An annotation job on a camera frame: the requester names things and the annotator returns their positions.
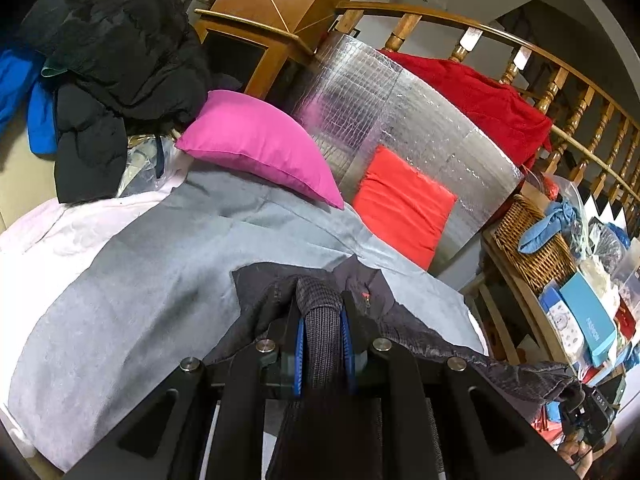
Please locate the light blue cloth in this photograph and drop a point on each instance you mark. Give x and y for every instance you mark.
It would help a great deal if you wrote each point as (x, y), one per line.
(545, 232)

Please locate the teal cardboard box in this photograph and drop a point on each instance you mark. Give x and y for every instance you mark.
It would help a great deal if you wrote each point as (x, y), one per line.
(587, 317)

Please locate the blue jacket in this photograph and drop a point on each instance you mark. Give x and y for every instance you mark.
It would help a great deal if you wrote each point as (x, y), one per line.
(40, 120)

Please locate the white bed sheet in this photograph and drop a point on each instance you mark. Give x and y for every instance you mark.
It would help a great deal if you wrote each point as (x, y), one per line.
(40, 230)

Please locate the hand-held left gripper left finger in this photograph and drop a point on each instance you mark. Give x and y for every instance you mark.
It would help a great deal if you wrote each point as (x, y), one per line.
(298, 355)

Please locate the black white zigzag panel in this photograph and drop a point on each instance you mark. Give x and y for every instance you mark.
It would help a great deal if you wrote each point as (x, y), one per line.
(602, 210)

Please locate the wicker basket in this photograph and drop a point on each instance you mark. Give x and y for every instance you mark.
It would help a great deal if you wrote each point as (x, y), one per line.
(540, 260)

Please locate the silver foil insulation mat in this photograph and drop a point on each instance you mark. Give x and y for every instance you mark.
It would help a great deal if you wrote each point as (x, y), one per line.
(425, 115)

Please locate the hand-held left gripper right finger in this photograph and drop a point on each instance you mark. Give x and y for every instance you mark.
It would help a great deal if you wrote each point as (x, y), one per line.
(346, 345)

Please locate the red cushion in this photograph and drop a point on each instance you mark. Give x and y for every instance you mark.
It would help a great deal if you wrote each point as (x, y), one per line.
(400, 200)

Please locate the wooden stair railing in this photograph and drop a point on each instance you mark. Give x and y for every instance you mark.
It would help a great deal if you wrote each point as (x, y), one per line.
(402, 30)

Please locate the pink pillow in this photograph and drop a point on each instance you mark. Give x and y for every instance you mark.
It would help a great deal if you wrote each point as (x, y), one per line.
(260, 145)

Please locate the black puffer coat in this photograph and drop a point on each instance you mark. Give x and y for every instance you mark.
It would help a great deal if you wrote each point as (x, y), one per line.
(125, 60)

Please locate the grey blanket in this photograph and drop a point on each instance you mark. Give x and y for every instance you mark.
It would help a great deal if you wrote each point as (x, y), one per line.
(150, 285)

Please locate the wooden side table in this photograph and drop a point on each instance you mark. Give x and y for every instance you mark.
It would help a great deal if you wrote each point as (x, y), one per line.
(530, 310)

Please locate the person's right hand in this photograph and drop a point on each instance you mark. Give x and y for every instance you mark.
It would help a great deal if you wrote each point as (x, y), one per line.
(575, 457)

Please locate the patterned cloth in plastic bag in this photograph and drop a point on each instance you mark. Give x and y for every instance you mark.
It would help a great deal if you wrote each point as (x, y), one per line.
(607, 242)

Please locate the dark quilted zip jacket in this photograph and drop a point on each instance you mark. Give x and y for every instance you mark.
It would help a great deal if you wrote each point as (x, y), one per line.
(320, 320)

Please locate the red blanket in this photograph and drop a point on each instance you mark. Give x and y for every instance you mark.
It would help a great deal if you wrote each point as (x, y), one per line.
(480, 100)

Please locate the clear plastic bag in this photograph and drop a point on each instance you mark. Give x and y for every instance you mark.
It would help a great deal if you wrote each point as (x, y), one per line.
(145, 170)

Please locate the cream sofa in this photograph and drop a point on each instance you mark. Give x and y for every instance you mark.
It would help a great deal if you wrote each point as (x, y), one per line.
(20, 185)

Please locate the white patterned box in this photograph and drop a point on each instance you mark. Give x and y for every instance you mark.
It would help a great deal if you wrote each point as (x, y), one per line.
(562, 325)

